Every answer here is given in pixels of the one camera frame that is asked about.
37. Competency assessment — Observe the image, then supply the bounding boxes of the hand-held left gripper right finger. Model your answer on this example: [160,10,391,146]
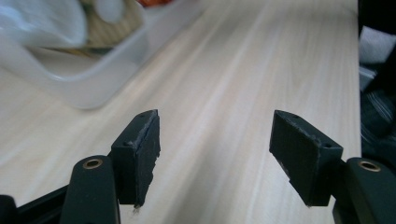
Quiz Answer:
[268,109,345,208]

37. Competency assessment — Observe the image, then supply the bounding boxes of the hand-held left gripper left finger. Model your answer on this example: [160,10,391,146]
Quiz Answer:
[109,108,162,209]

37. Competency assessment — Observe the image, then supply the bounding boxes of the clear plastic container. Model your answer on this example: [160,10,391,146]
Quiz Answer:
[0,0,205,110]

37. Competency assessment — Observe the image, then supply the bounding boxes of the orange and white snack packet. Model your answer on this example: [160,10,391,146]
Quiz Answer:
[0,0,148,60]

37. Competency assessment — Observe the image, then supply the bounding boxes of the red snack packet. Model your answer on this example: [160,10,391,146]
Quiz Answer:
[135,0,176,7]

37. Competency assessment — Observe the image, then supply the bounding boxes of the dark cloth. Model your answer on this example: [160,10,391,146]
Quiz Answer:
[359,63,396,174]

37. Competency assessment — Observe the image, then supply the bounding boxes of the white cloth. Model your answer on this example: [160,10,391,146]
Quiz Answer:
[359,25,396,65]

